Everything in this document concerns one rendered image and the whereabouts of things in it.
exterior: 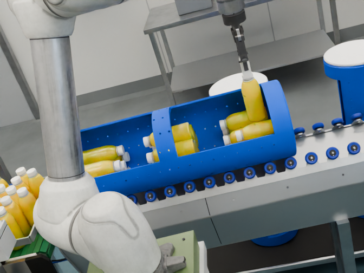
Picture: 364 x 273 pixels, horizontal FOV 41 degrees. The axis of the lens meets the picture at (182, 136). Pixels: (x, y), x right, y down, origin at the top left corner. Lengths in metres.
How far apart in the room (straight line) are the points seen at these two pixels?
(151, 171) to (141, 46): 3.54
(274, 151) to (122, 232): 0.72
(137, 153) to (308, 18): 3.47
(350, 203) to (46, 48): 1.25
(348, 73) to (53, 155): 1.42
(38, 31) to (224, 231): 1.07
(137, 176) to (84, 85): 3.77
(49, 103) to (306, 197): 1.01
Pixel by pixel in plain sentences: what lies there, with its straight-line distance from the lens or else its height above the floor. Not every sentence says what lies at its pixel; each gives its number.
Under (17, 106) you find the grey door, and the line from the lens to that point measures 5.73.
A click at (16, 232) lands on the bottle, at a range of 1.96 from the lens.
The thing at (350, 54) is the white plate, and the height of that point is 1.04.
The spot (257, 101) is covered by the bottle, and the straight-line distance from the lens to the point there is 1.72.
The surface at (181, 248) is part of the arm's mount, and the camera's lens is 1.39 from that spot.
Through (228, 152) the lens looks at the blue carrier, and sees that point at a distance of 1.68.
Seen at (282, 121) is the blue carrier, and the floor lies 1.15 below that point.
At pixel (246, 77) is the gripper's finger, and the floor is 1.30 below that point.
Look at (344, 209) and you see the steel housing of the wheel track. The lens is 1.98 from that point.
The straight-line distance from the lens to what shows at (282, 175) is 1.80.
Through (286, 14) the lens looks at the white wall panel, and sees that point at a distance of 5.11.
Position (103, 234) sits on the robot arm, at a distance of 1.18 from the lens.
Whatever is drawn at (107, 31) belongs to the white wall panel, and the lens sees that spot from 5.17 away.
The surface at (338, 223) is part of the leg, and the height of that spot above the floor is 0.63.
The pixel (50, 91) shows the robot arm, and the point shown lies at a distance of 1.28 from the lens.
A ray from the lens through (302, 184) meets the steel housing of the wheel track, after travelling 1.82.
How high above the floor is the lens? 1.96
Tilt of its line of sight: 28 degrees down
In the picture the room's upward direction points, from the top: 18 degrees counter-clockwise
